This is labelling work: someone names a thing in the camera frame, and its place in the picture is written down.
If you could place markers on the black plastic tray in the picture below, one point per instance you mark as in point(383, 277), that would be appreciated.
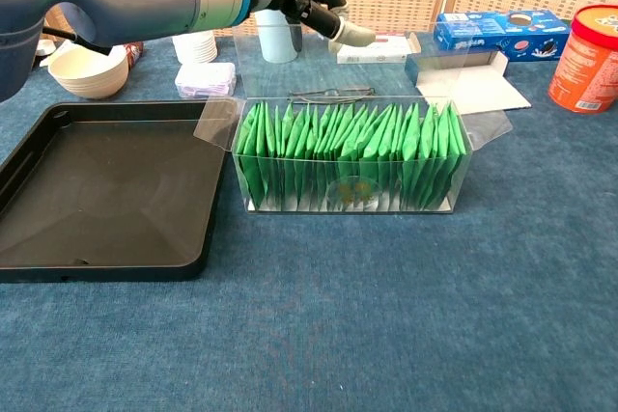
point(96, 190)

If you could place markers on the open blue white carton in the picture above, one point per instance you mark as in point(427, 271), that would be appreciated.
point(473, 89)

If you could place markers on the light blue pitcher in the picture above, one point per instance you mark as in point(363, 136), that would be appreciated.
point(275, 40)

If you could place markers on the clear box of green packets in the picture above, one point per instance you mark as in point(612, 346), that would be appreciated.
point(347, 202)

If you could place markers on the blue cookie box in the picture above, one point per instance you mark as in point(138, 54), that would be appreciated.
point(483, 35)

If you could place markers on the blue tablecloth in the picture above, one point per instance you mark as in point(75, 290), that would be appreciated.
point(338, 310)

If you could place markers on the white red blue card box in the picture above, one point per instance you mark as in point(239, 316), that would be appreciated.
point(386, 52)

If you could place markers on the thin-framed eyeglasses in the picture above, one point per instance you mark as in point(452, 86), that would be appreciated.
point(333, 91)

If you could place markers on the small clear plastic case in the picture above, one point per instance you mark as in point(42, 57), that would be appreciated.
point(205, 80)

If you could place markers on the green tea packets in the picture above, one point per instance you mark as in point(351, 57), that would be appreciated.
point(347, 142)

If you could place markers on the cream bowl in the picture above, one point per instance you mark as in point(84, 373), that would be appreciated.
point(92, 76)

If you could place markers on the orange canister red lid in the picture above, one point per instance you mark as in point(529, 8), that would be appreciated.
point(584, 69)

